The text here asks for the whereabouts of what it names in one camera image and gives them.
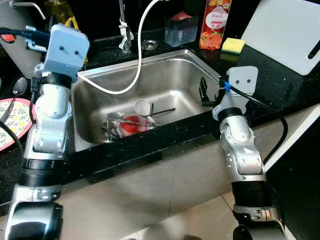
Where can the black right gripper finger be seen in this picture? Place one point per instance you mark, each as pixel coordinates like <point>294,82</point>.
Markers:
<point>207,102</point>
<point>204,90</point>

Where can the round metal counter cap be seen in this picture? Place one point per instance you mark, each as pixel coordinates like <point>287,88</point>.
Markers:
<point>150,45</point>

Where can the white cutting board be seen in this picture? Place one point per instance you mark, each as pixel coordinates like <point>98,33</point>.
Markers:
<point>285,30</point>

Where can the red peach soap bottle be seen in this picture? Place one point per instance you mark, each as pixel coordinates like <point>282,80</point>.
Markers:
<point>215,30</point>

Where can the thin black stick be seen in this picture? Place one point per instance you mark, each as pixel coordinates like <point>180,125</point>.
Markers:
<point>162,111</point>

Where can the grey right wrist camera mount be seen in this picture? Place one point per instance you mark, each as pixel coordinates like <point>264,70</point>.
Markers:
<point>245,80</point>

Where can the floral plate with pink rim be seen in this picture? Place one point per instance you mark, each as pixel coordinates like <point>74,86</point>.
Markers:
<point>17,125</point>

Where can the yellow dish soap bottle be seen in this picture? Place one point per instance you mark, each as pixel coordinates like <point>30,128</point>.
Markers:
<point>60,12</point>

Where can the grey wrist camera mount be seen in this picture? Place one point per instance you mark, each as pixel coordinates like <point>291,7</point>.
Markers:
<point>245,80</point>
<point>65,50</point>

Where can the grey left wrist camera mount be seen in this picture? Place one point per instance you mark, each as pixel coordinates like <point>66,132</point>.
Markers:
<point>65,50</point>

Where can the red bowl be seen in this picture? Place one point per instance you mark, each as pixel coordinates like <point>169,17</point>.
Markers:
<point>132,127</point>

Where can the stainless steel sink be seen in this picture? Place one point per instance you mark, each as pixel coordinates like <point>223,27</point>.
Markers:
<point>165,80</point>

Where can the white plastic scoop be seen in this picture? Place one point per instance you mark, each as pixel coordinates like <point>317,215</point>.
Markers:
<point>142,106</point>

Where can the yellow sponge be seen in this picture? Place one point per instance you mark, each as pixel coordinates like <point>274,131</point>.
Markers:
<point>233,46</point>

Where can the clear dispenser with red top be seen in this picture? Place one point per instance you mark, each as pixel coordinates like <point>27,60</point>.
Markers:
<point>181,32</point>

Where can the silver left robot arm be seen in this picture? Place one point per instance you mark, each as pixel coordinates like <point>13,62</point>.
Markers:
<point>47,135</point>

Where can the chrome faucet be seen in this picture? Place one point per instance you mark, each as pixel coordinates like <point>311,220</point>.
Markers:
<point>125,35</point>

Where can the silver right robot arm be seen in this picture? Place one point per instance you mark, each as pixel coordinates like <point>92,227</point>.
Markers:
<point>242,150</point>

